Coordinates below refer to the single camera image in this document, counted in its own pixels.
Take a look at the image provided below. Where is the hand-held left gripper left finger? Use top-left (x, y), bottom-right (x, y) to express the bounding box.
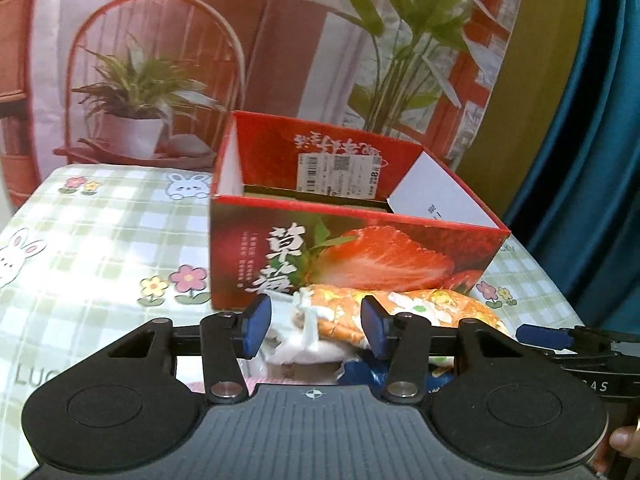
top-left (99, 294), bottom-right (273, 405)

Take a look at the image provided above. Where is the pink soft cloth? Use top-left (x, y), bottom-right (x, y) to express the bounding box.
top-left (184, 360), bottom-right (263, 397)

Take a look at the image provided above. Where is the white plastic packet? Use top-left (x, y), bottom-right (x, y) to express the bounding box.
top-left (260, 327), bottom-right (363, 367)

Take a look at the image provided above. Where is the printed room scene backdrop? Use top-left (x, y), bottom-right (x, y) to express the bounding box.
top-left (0, 0), bottom-right (532, 211)

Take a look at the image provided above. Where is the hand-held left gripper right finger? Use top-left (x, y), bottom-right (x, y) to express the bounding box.
top-left (361, 295), bottom-right (526, 405)

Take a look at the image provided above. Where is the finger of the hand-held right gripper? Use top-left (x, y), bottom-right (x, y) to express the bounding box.
top-left (516, 324), bottom-right (640, 357)

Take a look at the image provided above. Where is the person's right hand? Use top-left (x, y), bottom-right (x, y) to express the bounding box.
top-left (609, 421), bottom-right (640, 462)

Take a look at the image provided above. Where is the blue plastic packet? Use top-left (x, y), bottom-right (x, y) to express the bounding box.
top-left (337, 349), bottom-right (453, 392)

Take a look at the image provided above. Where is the teal curtain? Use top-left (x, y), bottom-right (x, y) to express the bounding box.
top-left (500, 0), bottom-right (640, 333)

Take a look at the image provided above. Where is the red strawberry cardboard box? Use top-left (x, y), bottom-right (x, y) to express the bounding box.
top-left (209, 110), bottom-right (512, 311)

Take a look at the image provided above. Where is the orange patterned snack bag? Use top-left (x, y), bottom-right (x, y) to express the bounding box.
top-left (290, 284), bottom-right (511, 361)

